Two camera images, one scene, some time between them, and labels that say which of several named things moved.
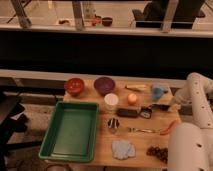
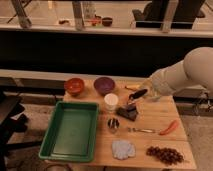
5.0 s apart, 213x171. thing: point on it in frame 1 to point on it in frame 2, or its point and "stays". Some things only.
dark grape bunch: [159, 152] stays
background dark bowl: [107, 21] stays
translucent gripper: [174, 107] to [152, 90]
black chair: [12, 121] stays
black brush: [162, 107] to [138, 94]
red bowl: [74, 86] stays
